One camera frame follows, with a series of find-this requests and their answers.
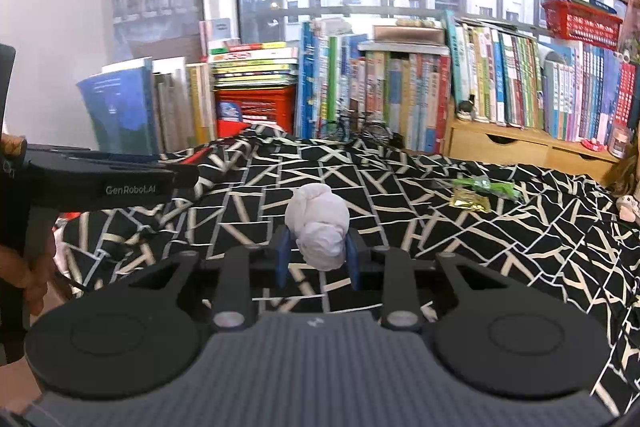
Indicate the black miniature bicycle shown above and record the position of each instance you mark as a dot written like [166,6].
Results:
[344,121]

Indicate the brown haired doll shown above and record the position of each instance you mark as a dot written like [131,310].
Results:
[627,177]

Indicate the flat red plastic piece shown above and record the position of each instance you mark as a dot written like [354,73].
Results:
[197,154]

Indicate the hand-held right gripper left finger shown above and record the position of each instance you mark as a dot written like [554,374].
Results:
[281,257]

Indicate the black white patterned blanket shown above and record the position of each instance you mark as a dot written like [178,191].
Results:
[450,247]

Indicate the red plastic crate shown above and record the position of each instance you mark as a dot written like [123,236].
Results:
[270,104]

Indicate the white tissue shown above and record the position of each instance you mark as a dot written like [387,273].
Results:
[320,227]

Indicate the small red toy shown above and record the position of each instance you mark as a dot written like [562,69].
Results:
[592,145]

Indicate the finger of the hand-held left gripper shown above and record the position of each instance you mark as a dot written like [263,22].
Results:
[185,177]

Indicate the clear green plastic wrapper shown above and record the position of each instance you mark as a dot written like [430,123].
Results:
[482,184]

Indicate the stack of flat books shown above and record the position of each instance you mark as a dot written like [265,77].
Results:
[250,67]

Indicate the red plastic basket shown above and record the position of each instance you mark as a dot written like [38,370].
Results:
[580,24]

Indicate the flat gold foil wrapper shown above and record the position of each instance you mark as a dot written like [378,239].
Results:
[467,202]

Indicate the flat brown box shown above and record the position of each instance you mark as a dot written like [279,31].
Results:
[410,38]

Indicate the white box blue label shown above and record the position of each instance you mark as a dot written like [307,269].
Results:
[217,34]

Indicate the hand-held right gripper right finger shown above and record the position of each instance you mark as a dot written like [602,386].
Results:
[354,259]

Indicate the row of upright books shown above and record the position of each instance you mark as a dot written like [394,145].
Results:
[400,97]

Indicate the leaning pale books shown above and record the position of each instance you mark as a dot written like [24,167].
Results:
[180,107]

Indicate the person's left hand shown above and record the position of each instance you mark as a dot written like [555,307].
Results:
[40,277]

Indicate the large blue book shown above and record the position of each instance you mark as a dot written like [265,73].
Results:
[120,107]

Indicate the small pink jar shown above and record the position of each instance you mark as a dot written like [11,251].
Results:
[620,142]

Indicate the wooden drawer organiser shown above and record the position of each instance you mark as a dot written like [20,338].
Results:
[500,147]

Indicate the row of books on organiser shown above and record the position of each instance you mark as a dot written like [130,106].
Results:
[525,82]

